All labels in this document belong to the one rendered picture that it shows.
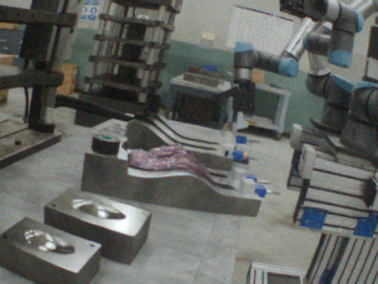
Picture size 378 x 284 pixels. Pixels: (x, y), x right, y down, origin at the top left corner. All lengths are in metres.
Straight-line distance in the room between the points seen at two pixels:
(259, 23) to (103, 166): 7.05
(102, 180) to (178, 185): 0.20
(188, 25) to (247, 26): 1.07
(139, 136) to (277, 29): 6.68
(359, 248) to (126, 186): 1.02
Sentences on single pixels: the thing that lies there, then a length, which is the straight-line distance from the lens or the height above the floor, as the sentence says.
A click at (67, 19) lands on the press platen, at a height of 1.27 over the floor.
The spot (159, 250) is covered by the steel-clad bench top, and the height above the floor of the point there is 0.80.
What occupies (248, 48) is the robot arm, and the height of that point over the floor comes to 1.27.
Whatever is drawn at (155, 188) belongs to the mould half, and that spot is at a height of 0.85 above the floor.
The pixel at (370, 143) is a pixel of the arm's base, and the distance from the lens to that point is 1.47.
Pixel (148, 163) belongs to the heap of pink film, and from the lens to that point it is 1.26.
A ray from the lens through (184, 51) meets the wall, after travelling 8.08.
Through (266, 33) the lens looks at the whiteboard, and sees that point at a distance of 8.08.
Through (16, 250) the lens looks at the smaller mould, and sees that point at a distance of 0.74.
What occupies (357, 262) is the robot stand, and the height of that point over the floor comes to 0.55.
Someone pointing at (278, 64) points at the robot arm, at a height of 1.24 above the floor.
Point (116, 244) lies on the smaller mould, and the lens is 0.86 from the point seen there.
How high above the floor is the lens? 1.22
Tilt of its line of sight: 12 degrees down
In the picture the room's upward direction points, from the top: 12 degrees clockwise
